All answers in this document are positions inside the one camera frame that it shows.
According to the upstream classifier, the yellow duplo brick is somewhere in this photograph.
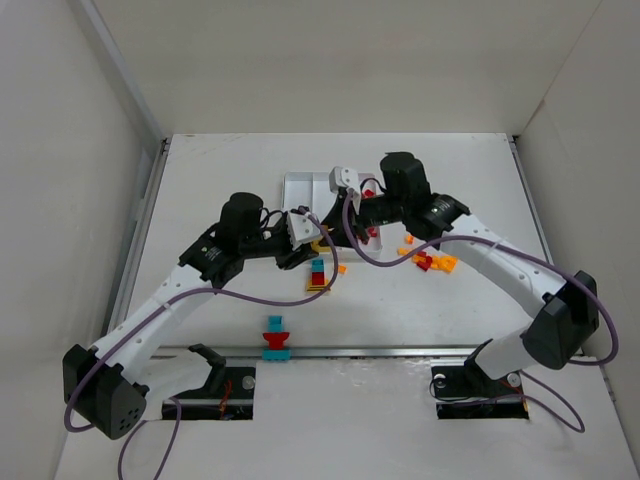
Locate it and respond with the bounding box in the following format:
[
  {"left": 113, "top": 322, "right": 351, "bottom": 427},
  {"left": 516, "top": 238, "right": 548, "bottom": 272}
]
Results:
[{"left": 311, "top": 239, "right": 331, "bottom": 254}]

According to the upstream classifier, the teal frog duplo piece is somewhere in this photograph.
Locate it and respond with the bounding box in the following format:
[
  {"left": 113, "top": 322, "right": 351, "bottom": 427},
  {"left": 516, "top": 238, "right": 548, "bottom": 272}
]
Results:
[{"left": 262, "top": 316, "right": 291, "bottom": 362}]

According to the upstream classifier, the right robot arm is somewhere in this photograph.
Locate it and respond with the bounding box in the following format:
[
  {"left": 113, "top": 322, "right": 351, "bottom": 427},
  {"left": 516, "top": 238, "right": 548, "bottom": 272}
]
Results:
[{"left": 324, "top": 152, "right": 599, "bottom": 385}]

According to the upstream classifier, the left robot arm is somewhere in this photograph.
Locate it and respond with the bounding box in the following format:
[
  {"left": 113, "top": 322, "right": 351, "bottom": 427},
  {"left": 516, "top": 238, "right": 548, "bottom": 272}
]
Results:
[{"left": 62, "top": 192, "right": 324, "bottom": 440}]

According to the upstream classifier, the red orange lego pile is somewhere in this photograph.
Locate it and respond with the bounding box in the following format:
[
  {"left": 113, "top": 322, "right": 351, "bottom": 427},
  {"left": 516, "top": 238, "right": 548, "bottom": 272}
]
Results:
[{"left": 396, "top": 234, "right": 458, "bottom": 274}]

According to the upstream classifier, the white three-compartment tray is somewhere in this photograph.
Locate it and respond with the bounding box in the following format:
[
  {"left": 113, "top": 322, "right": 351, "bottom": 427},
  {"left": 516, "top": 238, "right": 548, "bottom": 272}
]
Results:
[{"left": 282, "top": 172, "right": 383, "bottom": 262}]

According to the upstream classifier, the teal red yellow duplo stack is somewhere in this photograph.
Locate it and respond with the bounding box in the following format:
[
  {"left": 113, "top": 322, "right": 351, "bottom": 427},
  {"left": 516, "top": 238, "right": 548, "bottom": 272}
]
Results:
[{"left": 305, "top": 258, "right": 331, "bottom": 294}]

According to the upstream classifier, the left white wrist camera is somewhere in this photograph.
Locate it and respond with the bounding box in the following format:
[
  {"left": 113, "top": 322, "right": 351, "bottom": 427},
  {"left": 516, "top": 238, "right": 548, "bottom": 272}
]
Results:
[{"left": 285, "top": 206, "right": 322, "bottom": 251}]

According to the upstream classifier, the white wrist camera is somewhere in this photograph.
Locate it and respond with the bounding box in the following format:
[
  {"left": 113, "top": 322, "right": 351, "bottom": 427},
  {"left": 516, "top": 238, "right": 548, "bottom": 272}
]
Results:
[
  {"left": 285, "top": 206, "right": 322, "bottom": 251},
  {"left": 328, "top": 166, "right": 362, "bottom": 213}
]

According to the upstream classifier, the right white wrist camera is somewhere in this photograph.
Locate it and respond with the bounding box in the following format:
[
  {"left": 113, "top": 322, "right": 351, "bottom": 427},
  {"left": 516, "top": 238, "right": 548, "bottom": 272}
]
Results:
[{"left": 328, "top": 166, "right": 362, "bottom": 213}]

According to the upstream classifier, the aluminium front rail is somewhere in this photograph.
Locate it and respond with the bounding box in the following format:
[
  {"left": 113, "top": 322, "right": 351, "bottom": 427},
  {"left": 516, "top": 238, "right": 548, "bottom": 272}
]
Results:
[{"left": 212, "top": 347, "right": 475, "bottom": 359}]

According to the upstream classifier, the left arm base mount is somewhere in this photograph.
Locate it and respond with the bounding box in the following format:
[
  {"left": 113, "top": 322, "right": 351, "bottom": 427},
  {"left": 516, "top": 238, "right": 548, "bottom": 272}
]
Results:
[{"left": 174, "top": 344, "right": 257, "bottom": 421}]

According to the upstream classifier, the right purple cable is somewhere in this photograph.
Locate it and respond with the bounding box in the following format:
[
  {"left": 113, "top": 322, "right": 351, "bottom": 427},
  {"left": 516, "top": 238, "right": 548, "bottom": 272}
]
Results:
[{"left": 339, "top": 176, "right": 620, "bottom": 434}]

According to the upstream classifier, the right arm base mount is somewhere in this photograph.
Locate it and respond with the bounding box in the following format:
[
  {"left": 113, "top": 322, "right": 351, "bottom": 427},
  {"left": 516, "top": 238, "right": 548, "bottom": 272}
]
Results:
[{"left": 429, "top": 364, "right": 529, "bottom": 420}]

